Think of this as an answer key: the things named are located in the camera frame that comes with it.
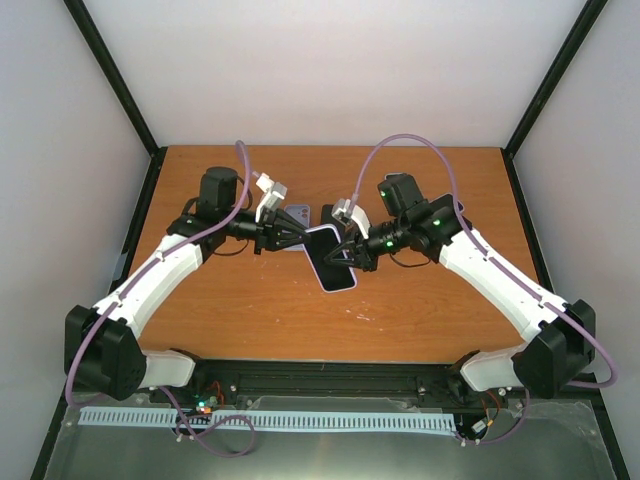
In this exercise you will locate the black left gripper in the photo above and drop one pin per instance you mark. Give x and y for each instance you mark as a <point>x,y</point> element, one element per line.
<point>267,231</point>

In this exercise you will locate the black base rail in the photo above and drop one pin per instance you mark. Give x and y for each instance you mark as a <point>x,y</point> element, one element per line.
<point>192,380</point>

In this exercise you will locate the metal base plate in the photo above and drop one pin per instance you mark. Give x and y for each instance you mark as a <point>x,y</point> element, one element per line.
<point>530,439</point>

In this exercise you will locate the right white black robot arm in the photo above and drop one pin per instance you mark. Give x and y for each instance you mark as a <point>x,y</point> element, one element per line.
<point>555,332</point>

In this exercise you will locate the black frame post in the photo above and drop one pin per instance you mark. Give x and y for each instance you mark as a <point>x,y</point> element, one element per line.
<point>154,154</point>
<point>575,152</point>

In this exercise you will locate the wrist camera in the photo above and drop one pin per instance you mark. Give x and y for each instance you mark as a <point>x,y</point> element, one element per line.
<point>274,194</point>
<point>348,213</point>

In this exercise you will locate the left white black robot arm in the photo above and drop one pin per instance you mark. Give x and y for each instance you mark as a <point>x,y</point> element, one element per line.
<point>101,347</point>

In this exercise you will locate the black frame post left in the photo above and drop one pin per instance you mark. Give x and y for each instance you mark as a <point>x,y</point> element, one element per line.
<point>154,154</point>

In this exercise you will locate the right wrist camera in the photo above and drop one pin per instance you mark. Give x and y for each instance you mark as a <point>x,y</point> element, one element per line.
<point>348,213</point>

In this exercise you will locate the black smartphone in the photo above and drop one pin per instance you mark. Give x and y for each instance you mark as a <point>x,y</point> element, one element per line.
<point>326,217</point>

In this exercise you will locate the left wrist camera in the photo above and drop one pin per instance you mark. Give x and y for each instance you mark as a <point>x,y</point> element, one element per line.
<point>274,194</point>

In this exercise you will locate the black frame post right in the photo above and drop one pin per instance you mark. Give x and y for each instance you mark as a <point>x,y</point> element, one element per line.
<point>575,152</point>

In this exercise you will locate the lavender phone case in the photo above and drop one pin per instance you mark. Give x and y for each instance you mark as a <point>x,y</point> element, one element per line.
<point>300,213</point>

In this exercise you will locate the light blue cable duct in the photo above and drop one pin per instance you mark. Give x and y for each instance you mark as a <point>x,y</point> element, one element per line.
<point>282,421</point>

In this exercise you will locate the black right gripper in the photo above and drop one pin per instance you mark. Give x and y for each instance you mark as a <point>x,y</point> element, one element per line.
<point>361,259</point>

